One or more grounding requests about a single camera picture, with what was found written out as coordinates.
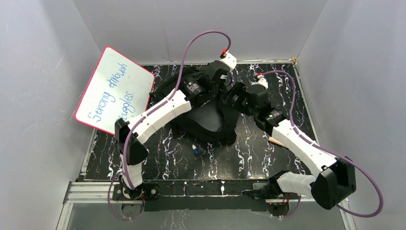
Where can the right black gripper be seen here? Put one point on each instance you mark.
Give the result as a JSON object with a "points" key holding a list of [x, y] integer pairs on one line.
{"points": [[238, 89]]}

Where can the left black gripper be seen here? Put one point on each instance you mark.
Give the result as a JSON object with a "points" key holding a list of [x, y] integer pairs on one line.
{"points": [[219, 77]]}

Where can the black student backpack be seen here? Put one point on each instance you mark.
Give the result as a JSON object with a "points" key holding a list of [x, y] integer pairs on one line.
{"points": [[213, 122]]}

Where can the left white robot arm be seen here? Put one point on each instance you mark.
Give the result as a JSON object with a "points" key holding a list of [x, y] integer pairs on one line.
{"points": [[188, 92]]}

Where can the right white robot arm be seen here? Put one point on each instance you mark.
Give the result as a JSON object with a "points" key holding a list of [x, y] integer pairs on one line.
{"points": [[331, 179]]}

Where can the beige snap wallet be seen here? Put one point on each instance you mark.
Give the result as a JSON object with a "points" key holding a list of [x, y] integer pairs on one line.
{"points": [[274, 141]]}

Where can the small blue white bottle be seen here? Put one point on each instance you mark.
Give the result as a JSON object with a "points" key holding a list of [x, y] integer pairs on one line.
{"points": [[196, 150]]}

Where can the pink-framed whiteboard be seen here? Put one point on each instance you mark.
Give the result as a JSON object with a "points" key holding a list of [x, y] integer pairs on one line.
{"points": [[119, 88]]}

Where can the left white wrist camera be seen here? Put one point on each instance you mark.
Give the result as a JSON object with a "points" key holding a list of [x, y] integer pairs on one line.
{"points": [[228, 59]]}

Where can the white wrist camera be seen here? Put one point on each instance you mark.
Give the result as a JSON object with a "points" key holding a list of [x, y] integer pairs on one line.
{"points": [[228, 59], [262, 81]]}

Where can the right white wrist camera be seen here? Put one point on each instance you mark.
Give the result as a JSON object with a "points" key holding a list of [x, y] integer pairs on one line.
{"points": [[262, 81]]}

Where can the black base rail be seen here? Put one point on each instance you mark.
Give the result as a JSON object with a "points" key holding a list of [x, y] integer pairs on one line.
{"points": [[156, 195]]}

